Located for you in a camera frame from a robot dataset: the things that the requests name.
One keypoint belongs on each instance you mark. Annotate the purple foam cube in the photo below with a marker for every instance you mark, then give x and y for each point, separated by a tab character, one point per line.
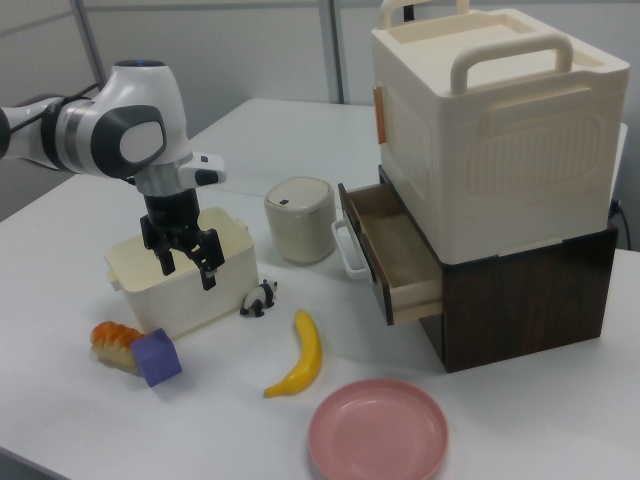
157	362

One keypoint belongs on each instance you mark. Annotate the orange toy bread loaf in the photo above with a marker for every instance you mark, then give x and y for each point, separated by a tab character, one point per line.
112	342

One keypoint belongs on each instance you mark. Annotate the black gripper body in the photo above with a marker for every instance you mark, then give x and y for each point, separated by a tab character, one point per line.
172	212

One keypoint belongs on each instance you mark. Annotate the dark brown wooden cabinet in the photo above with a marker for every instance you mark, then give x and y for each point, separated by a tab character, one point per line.
525	310

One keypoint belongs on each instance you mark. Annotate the cream open plastic box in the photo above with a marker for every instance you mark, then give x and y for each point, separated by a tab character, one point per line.
150	300

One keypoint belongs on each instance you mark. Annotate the beige lidded trash can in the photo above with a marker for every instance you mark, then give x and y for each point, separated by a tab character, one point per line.
300	230

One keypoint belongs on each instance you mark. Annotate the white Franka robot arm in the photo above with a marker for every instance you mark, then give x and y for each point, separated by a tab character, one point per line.
125	100

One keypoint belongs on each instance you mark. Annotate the small panda figurine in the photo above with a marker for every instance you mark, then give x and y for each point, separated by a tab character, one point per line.
257	298

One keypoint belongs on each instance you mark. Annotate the large cream storage container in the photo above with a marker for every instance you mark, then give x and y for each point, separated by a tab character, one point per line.
500	150

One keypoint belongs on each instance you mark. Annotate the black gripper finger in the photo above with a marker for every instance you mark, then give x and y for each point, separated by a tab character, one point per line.
165	255
209	255

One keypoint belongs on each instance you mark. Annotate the yellow toy banana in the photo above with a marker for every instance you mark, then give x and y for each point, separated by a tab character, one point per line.
307	350

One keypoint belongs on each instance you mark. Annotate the pink plastic plate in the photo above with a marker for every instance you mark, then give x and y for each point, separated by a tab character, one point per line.
375	430

